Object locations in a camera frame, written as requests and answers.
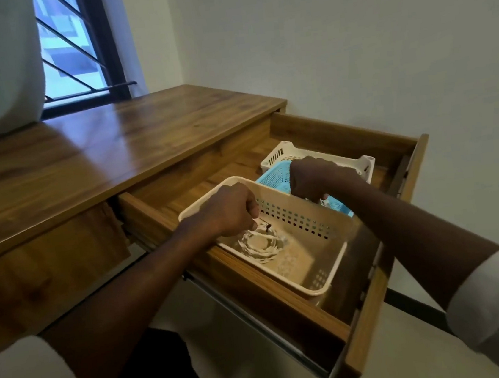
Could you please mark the person's left hand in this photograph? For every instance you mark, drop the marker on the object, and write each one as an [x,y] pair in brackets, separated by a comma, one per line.
[227,209]

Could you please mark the person's right hand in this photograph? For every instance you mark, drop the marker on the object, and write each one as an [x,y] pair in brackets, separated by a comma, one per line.
[320,176]

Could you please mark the person's right fingers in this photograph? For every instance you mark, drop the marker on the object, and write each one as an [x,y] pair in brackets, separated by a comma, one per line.
[308,189]

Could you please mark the person's left fingers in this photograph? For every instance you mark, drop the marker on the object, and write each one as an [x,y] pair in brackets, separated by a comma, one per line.
[248,211]

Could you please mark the person's right forearm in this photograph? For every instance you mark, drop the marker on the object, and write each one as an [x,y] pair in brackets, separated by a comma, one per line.
[416,235]

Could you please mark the person's left forearm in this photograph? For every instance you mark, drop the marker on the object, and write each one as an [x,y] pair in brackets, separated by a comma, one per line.
[132,298]

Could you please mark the blue plastic basket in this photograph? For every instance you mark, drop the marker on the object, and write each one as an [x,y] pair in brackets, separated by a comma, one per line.
[275,179]

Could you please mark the white plastic basket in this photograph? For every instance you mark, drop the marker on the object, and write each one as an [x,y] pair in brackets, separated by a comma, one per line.
[283,150]

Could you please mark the beige plastic basket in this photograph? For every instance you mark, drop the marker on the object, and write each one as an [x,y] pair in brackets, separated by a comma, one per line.
[310,251]

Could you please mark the wooden desk drawer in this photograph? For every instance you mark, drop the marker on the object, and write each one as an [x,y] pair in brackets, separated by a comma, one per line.
[290,312]

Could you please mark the wooden desk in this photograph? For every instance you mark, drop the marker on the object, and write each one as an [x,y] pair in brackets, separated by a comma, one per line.
[92,146]

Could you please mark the black trousers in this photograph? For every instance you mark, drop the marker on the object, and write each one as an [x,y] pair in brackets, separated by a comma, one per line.
[154,377]

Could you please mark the window with black bars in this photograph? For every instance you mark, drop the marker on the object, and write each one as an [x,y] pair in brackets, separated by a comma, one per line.
[72,49]

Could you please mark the black desk frame bar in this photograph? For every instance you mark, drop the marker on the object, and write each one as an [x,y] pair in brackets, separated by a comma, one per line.
[418,311]

